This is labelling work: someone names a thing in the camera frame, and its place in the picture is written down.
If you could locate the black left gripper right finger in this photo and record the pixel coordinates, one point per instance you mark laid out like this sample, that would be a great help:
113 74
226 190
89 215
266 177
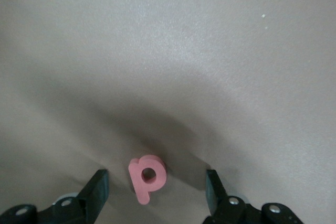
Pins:
220 205

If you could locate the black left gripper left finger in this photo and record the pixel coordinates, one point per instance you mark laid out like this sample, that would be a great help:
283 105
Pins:
92 197

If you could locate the pink foam letter p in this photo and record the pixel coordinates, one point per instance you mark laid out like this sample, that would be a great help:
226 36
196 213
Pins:
139 184

